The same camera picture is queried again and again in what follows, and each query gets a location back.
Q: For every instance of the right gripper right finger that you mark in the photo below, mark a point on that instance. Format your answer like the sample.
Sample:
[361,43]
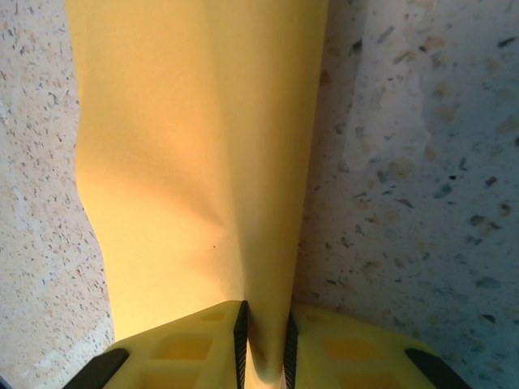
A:
[344,356]

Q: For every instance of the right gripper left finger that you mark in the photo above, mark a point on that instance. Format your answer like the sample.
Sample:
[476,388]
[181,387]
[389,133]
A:
[182,352]

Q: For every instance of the yellow paper sheet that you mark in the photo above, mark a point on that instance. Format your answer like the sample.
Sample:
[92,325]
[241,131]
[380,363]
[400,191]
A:
[194,142]

